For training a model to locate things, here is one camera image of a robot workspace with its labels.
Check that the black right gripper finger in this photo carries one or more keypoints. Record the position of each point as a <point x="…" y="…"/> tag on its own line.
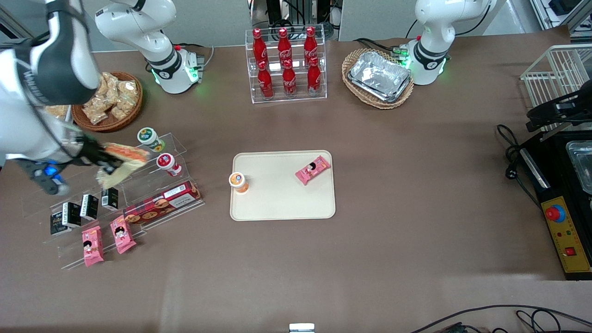
<point x="110" y="167"/>
<point x="108" y="155"/>

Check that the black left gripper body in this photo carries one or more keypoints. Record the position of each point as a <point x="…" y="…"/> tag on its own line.
<point x="548" y="111"/>

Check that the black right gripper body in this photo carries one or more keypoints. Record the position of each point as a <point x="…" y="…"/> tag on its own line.
<point x="91" y="153"/>

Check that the triangular sandwich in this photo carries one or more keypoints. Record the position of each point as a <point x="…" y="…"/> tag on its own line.
<point x="129" y="159"/>

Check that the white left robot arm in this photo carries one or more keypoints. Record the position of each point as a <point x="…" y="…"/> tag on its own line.
<point x="434" y="32"/>

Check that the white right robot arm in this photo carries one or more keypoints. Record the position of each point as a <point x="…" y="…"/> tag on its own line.
<point x="55" y="60"/>

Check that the aluminium foil tray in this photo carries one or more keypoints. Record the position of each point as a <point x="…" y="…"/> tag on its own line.
<point x="379" y="74"/>
<point x="401" y="96"/>

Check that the beige plastic tray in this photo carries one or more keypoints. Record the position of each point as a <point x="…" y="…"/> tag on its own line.
<point x="282" y="194"/>

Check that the small black carton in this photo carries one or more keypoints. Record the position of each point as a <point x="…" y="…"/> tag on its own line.
<point x="89" y="206"/>
<point x="109" y="197"/>
<point x="71" y="214"/>
<point x="59" y="224"/>

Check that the dark brown wicker basket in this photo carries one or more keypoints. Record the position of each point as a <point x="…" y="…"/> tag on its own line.
<point x="115" y="122"/>

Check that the clear acrylic stepped shelf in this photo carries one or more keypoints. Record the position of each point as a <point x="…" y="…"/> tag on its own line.
<point x="138" y="185"/>

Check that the clear bag of crackers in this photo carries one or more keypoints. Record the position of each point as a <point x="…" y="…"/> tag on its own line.
<point x="121" y="107"/>
<point x="105" y="90"/>
<point x="96" y="114"/>
<point x="127" y="88"/>

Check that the green lid yogurt bottle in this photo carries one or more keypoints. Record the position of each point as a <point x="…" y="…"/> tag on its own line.
<point x="151" y="139"/>

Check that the wrapped rice cracker pack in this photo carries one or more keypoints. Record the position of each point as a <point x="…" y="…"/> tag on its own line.
<point x="58" y="111"/>

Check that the red lid yogurt bottle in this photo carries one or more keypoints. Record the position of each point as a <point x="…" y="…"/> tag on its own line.
<point x="169" y="164"/>

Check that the clear plastic container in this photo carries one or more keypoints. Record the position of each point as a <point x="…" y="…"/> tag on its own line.
<point x="582" y="166"/>

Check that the red cookie box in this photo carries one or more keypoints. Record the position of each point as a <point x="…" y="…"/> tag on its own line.
<point x="162" y="203"/>

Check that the pink snack packet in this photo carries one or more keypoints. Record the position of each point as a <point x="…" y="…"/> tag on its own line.
<point x="122" y="234"/>
<point x="312" y="169"/>
<point x="92" y="246"/>

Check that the black sealing machine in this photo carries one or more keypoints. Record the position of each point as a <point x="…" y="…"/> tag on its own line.
<point x="555" y="185"/>

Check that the grey equipment rack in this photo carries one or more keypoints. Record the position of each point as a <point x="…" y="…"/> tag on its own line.
<point x="562" y="14"/>

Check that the red emergency stop button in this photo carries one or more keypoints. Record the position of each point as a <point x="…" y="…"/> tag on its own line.
<point x="555" y="213"/>

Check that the orange lid cup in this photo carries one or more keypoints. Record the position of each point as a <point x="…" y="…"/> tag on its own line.
<point x="238" y="181"/>

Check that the red cola bottle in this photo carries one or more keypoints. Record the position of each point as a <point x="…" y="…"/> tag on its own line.
<point x="284" y="45"/>
<point x="265" y="81"/>
<point x="289" y="79"/>
<point x="314" y="77"/>
<point x="259" y="45"/>
<point x="310" y="44"/>

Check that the clear acrylic bottle rack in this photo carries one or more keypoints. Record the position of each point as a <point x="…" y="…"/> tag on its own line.
<point x="298" y="99"/>

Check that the light tan wicker basket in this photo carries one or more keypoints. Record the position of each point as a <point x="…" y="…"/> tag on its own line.
<point x="351" y="60"/>

